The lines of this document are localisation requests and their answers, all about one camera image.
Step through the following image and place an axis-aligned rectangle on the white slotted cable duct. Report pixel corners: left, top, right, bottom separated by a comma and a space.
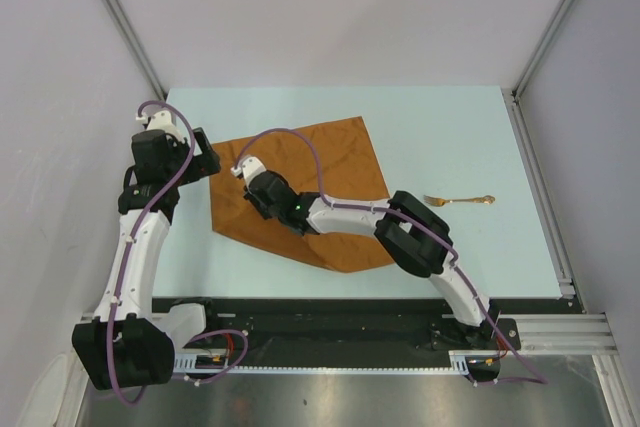
172, 349, 474, 377

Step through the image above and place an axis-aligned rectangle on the aluminium front frame rail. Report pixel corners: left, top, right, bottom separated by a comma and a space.
79, 312, 617, 354

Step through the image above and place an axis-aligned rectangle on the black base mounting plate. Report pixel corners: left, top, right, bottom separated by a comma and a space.
149, 298, 584, 381

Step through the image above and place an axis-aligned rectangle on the gold fork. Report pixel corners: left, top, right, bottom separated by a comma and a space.
423, 195, 496, 207

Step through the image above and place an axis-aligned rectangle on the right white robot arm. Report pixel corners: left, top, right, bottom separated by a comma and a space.
236, 168, 498, 348

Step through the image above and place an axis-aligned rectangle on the right corner aluminium post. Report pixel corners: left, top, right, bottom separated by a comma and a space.
511, 0, 578, 101

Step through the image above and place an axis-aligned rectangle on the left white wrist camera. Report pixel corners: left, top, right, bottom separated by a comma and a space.
136, 109, 184, 142

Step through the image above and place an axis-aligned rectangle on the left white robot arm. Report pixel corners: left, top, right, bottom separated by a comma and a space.
72, 128, 221, 391

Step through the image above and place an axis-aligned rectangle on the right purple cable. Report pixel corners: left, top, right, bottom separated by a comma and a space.
234, 127, 549, 386

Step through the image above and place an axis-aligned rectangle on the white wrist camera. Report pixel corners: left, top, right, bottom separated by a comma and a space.
136, 109, 184, 142
231, 155, 266, 184

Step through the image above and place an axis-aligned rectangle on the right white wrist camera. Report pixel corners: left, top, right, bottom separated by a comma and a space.
231, 155, 266, 184

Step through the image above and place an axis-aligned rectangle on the aluminium right side rail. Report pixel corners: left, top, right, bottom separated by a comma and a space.
502, 89, 579, 299

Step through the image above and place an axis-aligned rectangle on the corner aluminium post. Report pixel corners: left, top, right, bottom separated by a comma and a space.
101, 0, 168, 100
511, 0, 578, 101

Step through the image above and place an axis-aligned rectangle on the orange cloth napkin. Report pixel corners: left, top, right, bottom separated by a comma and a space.
210, 117, 392, 273

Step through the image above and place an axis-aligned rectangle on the left corner aluminium post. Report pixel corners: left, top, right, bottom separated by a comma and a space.
101, 0, 168, 100

